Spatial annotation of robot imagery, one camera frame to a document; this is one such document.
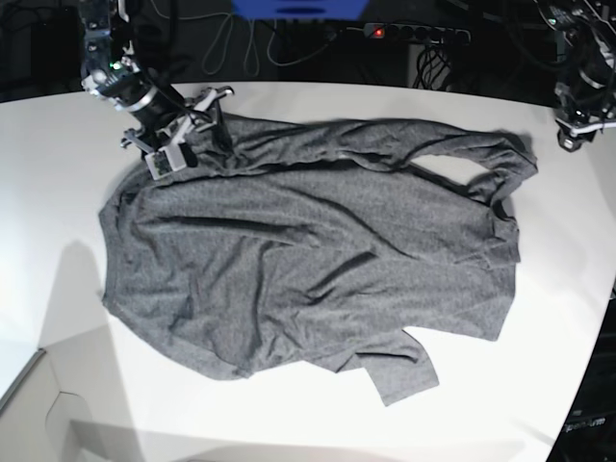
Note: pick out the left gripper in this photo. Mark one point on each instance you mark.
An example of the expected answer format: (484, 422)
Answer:
(582, 113)

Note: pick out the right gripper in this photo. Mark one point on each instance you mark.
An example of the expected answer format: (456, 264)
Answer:
(166, 150)

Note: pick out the grey t-shirt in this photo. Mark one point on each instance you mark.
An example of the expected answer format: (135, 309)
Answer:
(320, 243)

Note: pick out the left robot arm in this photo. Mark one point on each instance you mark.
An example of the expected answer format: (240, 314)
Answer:
(588, 29)

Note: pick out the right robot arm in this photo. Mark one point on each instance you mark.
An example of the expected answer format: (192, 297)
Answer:
(111, 71)

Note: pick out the blue box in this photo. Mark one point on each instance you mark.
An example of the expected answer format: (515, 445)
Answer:
(300, 9)

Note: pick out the black power strip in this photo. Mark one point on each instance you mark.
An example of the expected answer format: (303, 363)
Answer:
(417, 33)

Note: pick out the white chair at table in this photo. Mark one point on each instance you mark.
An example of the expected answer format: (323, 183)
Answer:
(44, 418)

